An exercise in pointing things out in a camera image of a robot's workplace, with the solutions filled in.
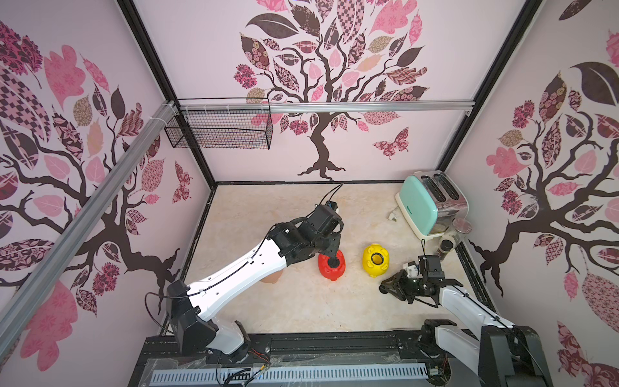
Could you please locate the aluminium rail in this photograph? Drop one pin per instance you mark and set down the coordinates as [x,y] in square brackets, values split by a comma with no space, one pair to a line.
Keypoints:
[19,311]
[422,105]

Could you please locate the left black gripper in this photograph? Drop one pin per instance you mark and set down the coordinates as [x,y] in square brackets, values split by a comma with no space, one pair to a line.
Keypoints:
[332,249]

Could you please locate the white slotted cable duct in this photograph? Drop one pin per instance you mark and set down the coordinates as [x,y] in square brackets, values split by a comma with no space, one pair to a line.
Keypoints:
[286,375]

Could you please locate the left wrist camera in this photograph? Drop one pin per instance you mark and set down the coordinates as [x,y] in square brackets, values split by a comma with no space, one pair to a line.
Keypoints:
[325,220]

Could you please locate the yellow piggy bank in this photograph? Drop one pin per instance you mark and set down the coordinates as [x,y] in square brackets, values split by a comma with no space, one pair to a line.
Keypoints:
[375,260]

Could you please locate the red piggy bank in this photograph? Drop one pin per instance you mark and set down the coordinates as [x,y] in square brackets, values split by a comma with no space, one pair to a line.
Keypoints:
[332,274]

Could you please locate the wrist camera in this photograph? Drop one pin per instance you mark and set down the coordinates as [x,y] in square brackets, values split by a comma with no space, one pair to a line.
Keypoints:
[325,220]
[426,268]

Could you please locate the mint green toaster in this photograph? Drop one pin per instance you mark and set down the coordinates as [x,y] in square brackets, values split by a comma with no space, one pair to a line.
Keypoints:
[430,201]

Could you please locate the aluminium rail left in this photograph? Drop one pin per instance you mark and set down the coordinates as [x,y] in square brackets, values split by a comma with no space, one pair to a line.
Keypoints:
[19,311]

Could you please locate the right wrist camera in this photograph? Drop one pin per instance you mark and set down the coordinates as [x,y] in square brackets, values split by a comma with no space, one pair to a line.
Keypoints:
[426,268]

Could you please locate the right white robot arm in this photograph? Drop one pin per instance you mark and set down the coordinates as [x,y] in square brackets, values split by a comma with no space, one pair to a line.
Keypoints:
[499,352]

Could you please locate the black wire basket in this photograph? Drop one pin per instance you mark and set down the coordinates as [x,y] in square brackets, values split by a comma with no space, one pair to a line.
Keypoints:
[222,123]

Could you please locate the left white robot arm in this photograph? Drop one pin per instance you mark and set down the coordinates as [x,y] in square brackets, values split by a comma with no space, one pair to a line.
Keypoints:
[192,309]

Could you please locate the black plug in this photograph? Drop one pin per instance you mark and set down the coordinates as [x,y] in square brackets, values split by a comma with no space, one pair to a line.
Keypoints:
[333,262]

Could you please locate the peach piggy bank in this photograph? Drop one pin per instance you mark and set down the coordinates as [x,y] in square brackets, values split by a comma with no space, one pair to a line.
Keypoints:
[272,278]

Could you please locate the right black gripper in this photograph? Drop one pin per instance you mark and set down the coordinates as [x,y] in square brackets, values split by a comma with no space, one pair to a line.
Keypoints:
[404,288]

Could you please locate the aluminium rail back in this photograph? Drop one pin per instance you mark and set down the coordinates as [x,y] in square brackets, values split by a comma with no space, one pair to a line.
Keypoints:
[422,105]

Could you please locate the glass spice jar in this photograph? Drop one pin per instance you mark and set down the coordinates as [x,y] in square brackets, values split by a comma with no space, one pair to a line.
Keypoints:
[453,236]

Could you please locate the black base frame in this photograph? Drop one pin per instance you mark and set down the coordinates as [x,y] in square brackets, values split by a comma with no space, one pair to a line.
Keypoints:
[320,348]

